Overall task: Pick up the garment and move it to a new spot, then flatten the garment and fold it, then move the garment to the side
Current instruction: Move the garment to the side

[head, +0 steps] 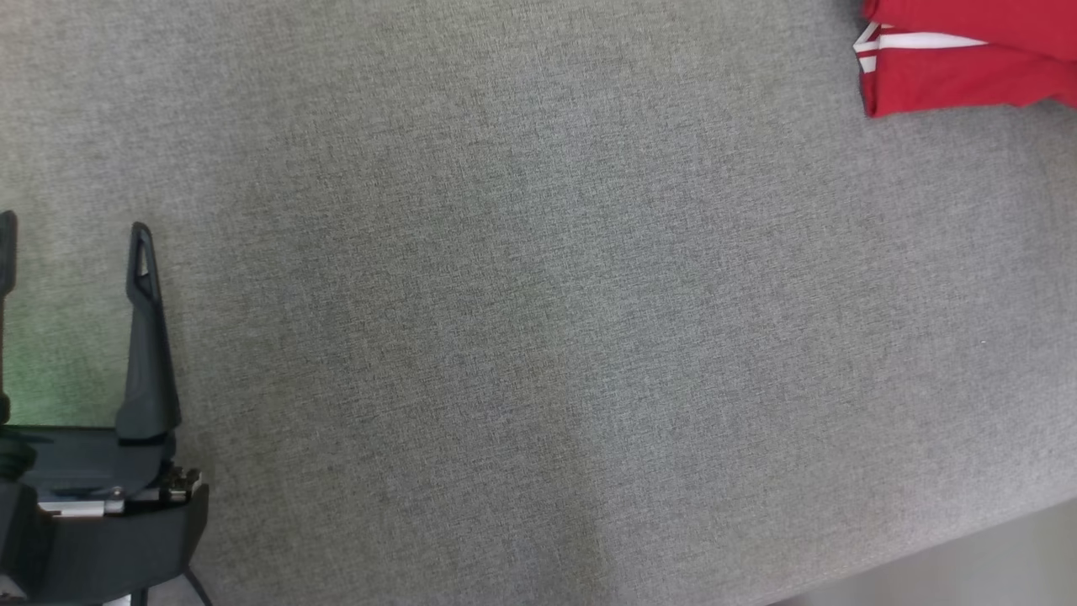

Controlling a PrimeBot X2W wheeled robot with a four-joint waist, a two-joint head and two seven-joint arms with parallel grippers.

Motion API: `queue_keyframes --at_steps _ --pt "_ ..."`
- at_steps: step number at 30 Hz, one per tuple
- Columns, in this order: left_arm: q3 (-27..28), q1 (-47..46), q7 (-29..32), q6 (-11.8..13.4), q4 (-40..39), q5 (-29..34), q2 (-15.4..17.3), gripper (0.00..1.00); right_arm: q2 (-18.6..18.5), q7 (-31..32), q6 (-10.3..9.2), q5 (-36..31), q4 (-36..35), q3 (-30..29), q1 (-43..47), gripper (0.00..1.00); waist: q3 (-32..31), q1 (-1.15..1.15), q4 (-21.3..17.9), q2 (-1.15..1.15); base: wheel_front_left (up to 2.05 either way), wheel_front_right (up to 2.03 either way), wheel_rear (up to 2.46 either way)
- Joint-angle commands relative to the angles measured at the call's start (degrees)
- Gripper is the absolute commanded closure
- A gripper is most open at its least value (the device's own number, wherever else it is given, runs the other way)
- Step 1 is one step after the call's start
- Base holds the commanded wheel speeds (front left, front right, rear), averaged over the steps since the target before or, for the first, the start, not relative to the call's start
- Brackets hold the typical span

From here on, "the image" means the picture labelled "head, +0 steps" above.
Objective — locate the grey fabric sofa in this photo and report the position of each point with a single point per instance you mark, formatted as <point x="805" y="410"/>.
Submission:
<point x="538" y="320"/>

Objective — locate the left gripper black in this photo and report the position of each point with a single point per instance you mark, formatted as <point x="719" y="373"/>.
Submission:
<point x="101" y="539"/>

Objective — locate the red shorts white side stripe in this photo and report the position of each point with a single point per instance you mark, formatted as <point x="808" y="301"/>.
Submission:
<point x="951" y="80"/>

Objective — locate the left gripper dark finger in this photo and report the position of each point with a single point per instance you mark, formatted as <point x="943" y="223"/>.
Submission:
<point x="5" y="252"/>

